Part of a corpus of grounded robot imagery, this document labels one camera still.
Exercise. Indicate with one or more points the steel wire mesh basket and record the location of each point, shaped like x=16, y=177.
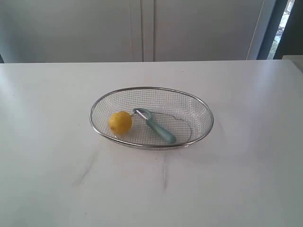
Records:
x=162, y=118

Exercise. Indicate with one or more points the teal handled peeler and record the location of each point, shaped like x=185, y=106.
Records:
x=162, y=132

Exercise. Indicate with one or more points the yellow lemon with sticker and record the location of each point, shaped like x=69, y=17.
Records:
x=120, y=122

